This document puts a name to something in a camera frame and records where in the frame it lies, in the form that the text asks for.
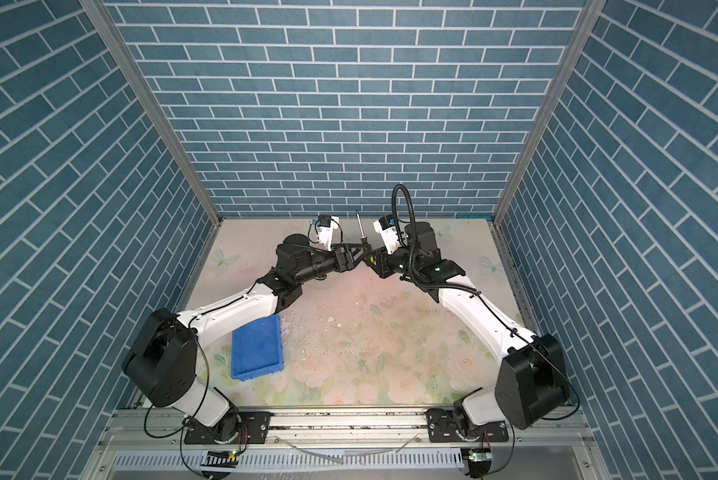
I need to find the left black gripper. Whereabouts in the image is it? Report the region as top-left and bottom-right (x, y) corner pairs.
(291, 243), (369, 286)

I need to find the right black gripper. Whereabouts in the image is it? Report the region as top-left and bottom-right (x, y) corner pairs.
(361, 244), (421, 279)

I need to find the black yellow handled screwdriver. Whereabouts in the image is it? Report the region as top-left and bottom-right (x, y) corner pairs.
(356, 212), (372, 264)

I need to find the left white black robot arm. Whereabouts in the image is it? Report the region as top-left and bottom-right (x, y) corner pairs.
(122, 234), (371, 443)

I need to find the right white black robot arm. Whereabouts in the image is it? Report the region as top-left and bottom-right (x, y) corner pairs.
(365, 215), (571, 435)

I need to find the blue plastic bin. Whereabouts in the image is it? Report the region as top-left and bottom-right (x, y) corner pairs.
(231, 314), (284, 381)

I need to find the right green circuit board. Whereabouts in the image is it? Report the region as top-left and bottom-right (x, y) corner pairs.
(461, 448), (493, 463)

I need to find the green circuit board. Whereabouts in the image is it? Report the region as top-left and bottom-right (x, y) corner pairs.
(201, 450), (240, 470)
(461, 448), (493, 463)

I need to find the left green circuit board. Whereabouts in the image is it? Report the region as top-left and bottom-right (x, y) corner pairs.
(201, 450), (240, 470)

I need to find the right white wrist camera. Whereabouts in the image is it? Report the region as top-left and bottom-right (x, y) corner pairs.
(373, 214), (402, 255)

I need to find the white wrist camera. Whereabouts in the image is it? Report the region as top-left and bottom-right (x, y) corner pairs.
(314, 214), (340, 251)
(373, 214), (402, 255)

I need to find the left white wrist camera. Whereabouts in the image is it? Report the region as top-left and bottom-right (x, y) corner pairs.
(314, 214), (340, 251)

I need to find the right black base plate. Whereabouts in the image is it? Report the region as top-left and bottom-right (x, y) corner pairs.
(425, 408), (509, 443)

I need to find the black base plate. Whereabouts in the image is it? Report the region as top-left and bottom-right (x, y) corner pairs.
(425, 408), (509, 443)
(184, 410), (271, 446)

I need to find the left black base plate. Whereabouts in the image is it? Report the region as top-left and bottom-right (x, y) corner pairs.
(184, 410), (271, 446)

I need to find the aluminium mounting rail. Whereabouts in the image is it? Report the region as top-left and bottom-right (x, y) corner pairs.
(82, 406), (608, 479)

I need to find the white vented cable duct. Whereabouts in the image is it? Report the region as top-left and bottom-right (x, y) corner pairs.
(112, 448), (465, 473)

